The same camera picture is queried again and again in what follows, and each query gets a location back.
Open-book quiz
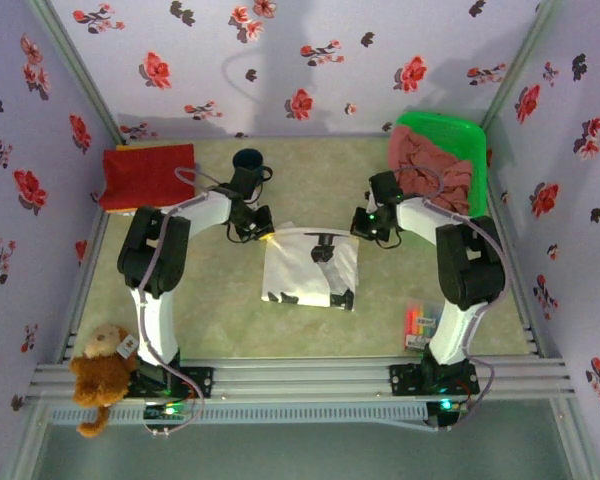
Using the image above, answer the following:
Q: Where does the dusty pink crumpled t-shirt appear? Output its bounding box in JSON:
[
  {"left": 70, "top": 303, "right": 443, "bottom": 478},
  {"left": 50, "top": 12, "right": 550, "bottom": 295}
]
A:
[{"left": 387, "top": 124, "right": 476, "bottom": 217}]

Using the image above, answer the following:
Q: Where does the white t-shirt with black print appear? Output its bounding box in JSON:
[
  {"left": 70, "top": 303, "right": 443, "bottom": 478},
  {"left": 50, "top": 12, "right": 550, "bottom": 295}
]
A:
[{"left": 260, "top": 221, "right": 360, "bottom": 312}]

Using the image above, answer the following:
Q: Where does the aluminium side rail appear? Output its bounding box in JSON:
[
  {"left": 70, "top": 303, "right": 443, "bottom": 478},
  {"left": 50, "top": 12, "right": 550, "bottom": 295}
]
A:
[
  {"left": 484, "top": 149, "right": 564, "bottom": 360},
  {"left": 54, "top": 207, "right": 114, "bottom": 361}
]

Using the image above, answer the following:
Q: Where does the green plastic basket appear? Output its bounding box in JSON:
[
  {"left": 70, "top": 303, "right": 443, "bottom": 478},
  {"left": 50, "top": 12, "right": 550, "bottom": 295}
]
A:
[{"left": 383, "top": 110, "right": 489, "bottom": 219}]

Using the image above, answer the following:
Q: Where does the grey slotted cable duct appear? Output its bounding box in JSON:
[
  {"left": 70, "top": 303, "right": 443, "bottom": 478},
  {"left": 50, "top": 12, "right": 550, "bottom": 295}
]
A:
[{"left": 47, "top": 402, "right": 429, "bottom": 427}]

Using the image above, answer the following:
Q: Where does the lilac arm cable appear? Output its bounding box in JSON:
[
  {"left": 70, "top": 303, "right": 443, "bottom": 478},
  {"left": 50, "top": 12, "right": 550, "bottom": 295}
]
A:
[
  {"left": 392, "top": 166, "right": 510, "bottom": 434},
  {"left": 137, "top": 166, "right": 221, "bottom": 439}
]

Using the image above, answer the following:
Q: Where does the brown monkey plush toy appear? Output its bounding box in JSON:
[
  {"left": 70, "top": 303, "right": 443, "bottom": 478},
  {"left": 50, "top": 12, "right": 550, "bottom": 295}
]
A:
[{"left": 69, "top": 323, "right": 144, "bottom": 439}]

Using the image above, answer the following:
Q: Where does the red folded t-shirt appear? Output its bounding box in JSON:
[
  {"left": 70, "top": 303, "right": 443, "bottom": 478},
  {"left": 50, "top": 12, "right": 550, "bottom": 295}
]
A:
[{"left": 98, "top": 143, "right": 197, "bottom": 211}]

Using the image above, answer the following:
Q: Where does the lilac left arm cable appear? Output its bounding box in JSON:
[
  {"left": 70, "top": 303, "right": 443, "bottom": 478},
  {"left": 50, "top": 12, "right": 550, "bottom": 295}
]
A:
[{"left": 137, "top": 166, "right": 221, "bottom": 439}]

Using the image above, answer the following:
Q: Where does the aluminium cross rail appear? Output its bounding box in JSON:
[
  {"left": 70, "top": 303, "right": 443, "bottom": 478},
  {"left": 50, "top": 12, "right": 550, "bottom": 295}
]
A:
[{"left": 27, "top": 355, "right": 579, "bottom": 404}]

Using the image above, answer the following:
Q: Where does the pack of coloured markers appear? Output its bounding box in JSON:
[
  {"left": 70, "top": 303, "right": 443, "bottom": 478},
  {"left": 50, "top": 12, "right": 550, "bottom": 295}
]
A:
[{"left": 403, "top": 298, "right": 439, "bottom": 352}]

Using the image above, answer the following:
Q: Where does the dark blue mug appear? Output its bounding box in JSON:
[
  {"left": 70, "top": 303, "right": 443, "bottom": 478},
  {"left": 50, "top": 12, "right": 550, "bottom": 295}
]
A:
[{"left": 231, "top": 147, "right": 274, "bottom": 182}]

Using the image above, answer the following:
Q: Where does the lilac right arm cable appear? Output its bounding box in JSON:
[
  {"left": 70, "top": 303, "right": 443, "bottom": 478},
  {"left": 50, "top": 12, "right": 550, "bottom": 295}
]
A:
[{"left": 392, "top": 166, "right": 510, "bottom": 434}]

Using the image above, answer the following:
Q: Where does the aluminium corner post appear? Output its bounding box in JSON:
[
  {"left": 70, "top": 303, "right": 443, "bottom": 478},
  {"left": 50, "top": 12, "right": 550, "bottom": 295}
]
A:
[
  {"left": 479, "top": 0, "right": 566, "bottom": 132},
  {"left": 27, "top": 0, "right": 126, "bottom": 146}
]

